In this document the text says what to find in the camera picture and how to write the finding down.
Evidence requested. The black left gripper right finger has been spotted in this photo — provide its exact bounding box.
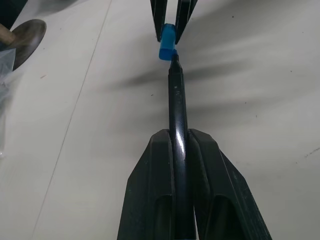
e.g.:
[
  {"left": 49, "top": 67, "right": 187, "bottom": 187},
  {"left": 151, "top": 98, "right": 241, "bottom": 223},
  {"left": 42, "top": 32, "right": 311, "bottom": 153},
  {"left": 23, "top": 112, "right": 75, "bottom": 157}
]
[{"left": 187, "top": 128, "right": 273, "bottom": 240}]

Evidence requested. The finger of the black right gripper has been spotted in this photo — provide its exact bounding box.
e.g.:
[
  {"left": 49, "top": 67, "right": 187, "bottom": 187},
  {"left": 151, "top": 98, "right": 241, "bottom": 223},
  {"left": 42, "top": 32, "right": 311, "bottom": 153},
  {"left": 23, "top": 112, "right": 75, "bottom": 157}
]
[
  {"left": 150, "top": 0, "right": 169, "bottom": 43},
  {"left": 174, "top": 0, "right": 199, "bottom": 46}
]

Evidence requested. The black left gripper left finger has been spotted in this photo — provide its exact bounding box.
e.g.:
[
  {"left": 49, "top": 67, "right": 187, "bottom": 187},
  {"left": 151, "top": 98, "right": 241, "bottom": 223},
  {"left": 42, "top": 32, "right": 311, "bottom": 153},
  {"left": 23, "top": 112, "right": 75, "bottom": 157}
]
[{"left": 116, "top": 128, "right": 177, "bottom": 240}]

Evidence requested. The blue marker cap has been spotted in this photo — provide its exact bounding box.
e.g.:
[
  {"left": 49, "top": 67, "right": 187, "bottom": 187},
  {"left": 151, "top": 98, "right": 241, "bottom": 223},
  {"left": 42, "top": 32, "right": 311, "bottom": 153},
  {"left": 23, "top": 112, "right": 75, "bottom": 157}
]
[{"left": 158, "top": 22, "right": 178, "bottom": 62}]

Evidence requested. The black marker pen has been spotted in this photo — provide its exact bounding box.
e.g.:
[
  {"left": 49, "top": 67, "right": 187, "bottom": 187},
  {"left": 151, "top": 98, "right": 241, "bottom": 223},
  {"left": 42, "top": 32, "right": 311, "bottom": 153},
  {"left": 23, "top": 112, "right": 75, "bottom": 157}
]
[{"left": 167, "top": 50, "right": 200, "bottom": 240}]

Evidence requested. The dark round base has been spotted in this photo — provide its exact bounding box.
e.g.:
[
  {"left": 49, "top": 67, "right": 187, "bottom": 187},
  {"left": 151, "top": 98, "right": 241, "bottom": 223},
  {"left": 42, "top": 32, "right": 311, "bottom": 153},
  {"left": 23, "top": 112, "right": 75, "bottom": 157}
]
[{"left": 10, "top": 18, "right": 48, "bottom": 71}]

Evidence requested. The clear plastic bag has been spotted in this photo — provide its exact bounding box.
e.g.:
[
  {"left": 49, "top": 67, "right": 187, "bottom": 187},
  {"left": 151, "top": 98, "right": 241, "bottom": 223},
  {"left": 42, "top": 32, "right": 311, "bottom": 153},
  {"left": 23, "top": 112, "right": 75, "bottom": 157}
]
[{"left": 0, "top": 47, "right": 17, "bottom": 157}]

